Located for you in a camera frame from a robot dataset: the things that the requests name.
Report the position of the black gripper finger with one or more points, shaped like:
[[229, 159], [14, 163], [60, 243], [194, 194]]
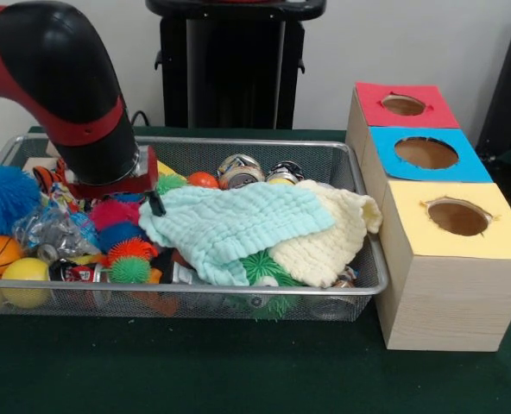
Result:
[[157, 202]]

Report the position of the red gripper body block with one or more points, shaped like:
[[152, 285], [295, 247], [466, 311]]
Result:
[[149, 172]]

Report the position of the multicolour spiky caterpillar toy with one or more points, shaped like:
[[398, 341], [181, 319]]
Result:
[[121, 235]]

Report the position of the mint green waffle cloth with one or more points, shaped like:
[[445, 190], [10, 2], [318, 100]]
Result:
[[238, 215]]

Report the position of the cream yellow waffle cloth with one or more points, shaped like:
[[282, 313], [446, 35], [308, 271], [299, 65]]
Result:
[[324, 254]]

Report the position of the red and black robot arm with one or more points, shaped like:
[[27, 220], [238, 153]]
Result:
[[57, 64]]

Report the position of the wooden box with three holes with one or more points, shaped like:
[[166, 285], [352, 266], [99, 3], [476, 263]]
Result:
[[454, 302]]

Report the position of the orange black striped tiger toy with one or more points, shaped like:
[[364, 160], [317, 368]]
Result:
[[48, 174]]

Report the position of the green spiky ball with eyes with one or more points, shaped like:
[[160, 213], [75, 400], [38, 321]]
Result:
[[262, 265]]

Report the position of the blue fuzzy monster toy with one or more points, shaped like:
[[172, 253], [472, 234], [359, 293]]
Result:
[[5, 194]]

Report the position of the yellow smooth ball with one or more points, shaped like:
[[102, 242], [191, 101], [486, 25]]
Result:
[[24, 276]]

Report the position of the dark green tablecloth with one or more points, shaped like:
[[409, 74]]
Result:
[[238, 366]]

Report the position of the black upright panel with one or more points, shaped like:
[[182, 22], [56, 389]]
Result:
[[510, 86]]

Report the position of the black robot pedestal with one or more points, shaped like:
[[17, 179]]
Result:
[[229, 77]]

